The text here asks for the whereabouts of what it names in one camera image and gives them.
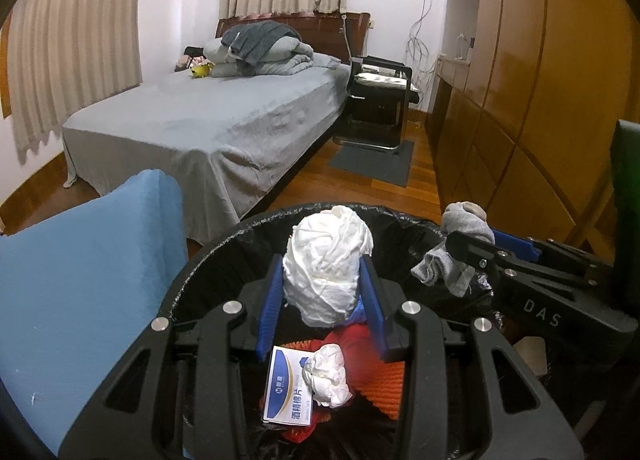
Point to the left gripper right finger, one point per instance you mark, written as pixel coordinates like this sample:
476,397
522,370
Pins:
519,415

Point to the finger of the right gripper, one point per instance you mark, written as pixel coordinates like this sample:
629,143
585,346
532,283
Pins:
523,249
473,251

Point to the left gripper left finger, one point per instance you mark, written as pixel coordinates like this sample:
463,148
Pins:
177,391

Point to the grey sock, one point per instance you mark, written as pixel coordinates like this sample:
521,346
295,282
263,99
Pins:
463,222

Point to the white blue wipes box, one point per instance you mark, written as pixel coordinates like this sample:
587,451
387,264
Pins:
288,398

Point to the small white tissue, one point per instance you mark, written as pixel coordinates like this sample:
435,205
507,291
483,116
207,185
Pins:
325,373

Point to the orange knitted cloth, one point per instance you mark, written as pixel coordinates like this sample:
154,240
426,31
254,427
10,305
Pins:
385,391

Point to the red cloth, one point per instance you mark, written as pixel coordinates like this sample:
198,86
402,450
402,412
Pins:
361,359

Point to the pink white cloth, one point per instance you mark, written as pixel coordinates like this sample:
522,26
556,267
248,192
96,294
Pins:
321,265

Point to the red plastic bag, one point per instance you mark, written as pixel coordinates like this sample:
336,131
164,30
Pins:
297,434

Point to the blue plastic bag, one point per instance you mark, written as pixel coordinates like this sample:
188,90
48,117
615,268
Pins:
358,315

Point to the black lined trash bin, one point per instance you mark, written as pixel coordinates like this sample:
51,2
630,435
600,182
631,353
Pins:
357,430

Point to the dark grey floor mat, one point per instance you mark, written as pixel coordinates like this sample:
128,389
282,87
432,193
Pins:
387,166

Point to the blue table cloth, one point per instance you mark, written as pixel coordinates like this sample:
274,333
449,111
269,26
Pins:
76,291

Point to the black metal chair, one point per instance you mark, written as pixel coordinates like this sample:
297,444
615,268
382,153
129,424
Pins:
379,93

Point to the wooden wardrobe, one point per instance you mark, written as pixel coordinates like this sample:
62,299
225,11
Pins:
530,119

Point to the bed with grey sheet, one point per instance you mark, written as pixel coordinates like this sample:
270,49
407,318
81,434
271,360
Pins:
226,141

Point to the wooden headboard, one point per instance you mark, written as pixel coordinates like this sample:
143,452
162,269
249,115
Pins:
337,34

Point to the dark grey clothing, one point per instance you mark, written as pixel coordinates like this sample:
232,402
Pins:
248,43

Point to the yellow plush toy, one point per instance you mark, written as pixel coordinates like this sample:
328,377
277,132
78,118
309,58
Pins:
201,70

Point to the pink doll toy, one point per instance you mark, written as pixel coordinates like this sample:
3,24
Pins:
186,61

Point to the left beige curtain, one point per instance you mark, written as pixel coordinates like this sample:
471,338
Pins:
64,55

